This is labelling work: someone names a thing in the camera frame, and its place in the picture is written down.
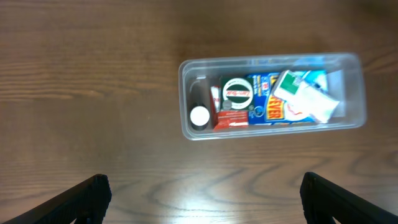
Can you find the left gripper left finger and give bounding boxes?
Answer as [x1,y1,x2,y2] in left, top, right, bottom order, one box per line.
[4,174,112,224]

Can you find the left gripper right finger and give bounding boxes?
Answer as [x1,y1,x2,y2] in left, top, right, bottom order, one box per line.
[300,172,397,224]

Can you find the blue cooling patch box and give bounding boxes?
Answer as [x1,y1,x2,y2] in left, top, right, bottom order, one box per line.
[246,72,314,125]

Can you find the white green medicine box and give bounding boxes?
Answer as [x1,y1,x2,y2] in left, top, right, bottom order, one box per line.
[271,70,340,123]

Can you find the clear plastic container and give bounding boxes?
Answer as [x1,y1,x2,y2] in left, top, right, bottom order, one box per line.
[178,53,366,140]

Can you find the red medicine box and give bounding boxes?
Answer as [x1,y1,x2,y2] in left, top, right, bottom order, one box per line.
[210,86,248,130]

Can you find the dark green small box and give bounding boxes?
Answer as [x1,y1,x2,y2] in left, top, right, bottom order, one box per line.
[220,77,254,111]

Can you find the dark bottle white cap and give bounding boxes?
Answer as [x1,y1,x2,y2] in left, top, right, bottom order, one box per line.
[188,80,210,131]

